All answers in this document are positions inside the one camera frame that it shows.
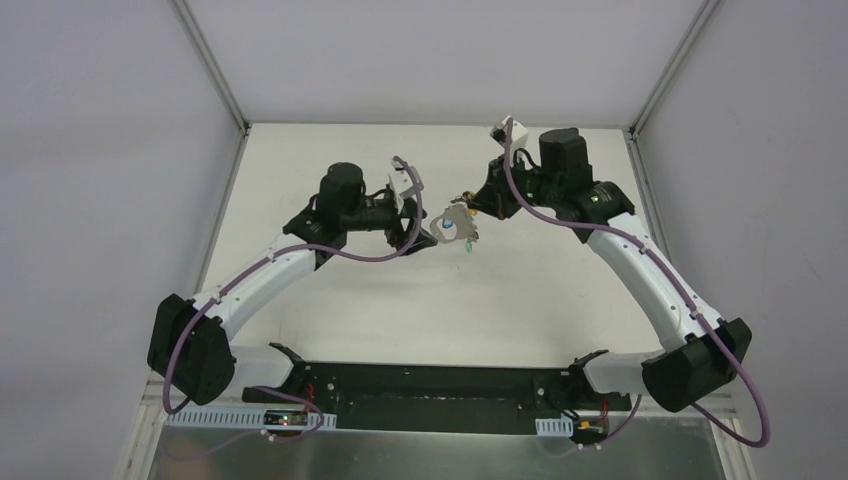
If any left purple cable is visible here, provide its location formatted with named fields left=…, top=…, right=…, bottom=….
left=162, top=155, right=425, bottom=417

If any yellow tagged key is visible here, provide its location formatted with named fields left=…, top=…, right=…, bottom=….
left=451, top=191, right=475, bottom=203

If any white slotted cable duct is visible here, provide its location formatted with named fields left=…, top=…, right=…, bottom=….
left=165, top=407, right=337, bottom=431
left=535, top=415, right=574, bottom=438

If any purple cable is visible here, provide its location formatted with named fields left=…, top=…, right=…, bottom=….
left=162, top=155, right=425, bottom=417
left=502, top=116, right=772, bottom=450

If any right white slotted cable duct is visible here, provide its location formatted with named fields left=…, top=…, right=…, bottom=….
left=535, top=415, right=574, bottom=438

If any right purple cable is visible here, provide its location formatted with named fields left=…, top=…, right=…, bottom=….
left=502, top=116, right=772, bottom=450

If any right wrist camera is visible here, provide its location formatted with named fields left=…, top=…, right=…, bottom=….
left=489, top=117, right=529, bottom=157

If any left white slotted cable duct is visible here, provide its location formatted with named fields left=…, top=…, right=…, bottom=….
left=165, top=407, right=337, bottom=431

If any metal keyring carabiner plate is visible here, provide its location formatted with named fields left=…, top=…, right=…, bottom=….
left=429, top=203, right=479, bottom=244

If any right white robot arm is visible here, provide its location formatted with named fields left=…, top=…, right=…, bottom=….
left=468, top=123, right=752, bottom=412

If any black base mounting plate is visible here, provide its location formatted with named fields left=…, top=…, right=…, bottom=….
left=278, top=356, right=632, bottom=435

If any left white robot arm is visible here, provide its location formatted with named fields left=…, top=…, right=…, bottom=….
left=147, top=157, right=436, bottom=414

